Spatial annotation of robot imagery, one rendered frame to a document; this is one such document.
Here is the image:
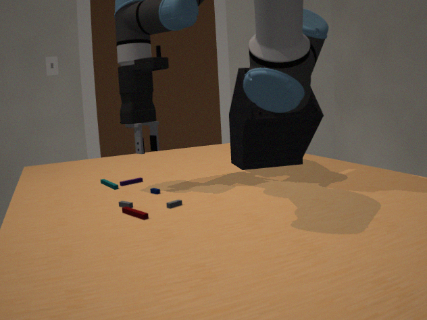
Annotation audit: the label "purple rod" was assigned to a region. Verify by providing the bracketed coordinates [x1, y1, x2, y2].
[120, 178, 143, 186]

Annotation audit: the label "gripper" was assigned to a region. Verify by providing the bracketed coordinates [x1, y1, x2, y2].
[117, 43, 169, 154]

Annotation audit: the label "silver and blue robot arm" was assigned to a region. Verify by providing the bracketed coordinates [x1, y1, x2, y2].
[114, 0, 328, 113]

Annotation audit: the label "teal rod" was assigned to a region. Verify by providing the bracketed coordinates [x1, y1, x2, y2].
[101, 179, 118, 190]

